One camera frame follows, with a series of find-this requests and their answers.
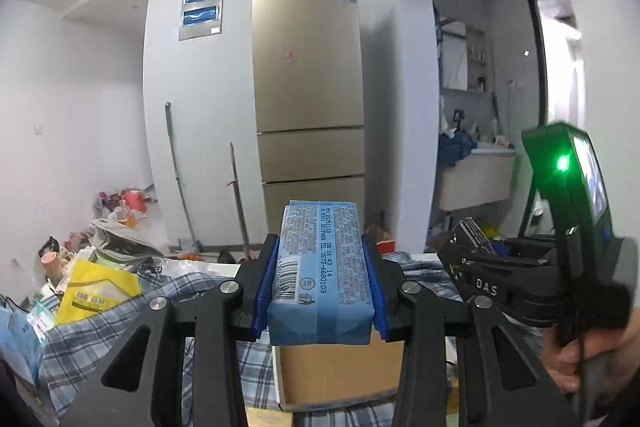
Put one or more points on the yellow floor wrapper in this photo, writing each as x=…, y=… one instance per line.
x=490, y=233

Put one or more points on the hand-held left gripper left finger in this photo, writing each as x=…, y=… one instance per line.
x=266, y=292

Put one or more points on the blue clothes heap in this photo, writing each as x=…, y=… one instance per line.
x=455, y=149

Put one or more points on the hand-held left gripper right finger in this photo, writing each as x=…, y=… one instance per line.
x=376, y=292

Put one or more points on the person's right hand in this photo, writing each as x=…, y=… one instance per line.
x=562, y=359

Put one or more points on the pile of red plastic bags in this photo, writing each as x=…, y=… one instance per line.
x=127, y=202

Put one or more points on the grey wall electrical panel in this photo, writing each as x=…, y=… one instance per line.
x=201, y=7

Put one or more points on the dark door frame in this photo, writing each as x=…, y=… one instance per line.
x=535, y=57

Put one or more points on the brown snack cup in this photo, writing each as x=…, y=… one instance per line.
x=51, y=264

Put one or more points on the bathroom mirror cabinet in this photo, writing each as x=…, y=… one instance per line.
x=462, y=57

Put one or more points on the cardboard box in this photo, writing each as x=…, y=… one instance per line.
x=340, y=372

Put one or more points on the gold three-door refrigerator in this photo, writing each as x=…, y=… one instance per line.
x=307, y=77

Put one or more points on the blue plaid shirt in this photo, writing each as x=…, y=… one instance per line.
x=90, y=342

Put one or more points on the light blue plastic packet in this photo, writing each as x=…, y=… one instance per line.
x=17, y=342

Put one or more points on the grey crumpled bag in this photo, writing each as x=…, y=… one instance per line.
x=125, y=237

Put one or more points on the beige bathroom vanity cabinet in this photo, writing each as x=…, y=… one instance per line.
x=475, y=179

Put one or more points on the yellow plastic bag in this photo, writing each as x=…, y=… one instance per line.
x=95, y=292

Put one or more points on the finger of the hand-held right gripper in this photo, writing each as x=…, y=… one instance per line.
x=472, y=235

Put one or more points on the blue tissue packet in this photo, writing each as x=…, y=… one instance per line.
x=320, y=272

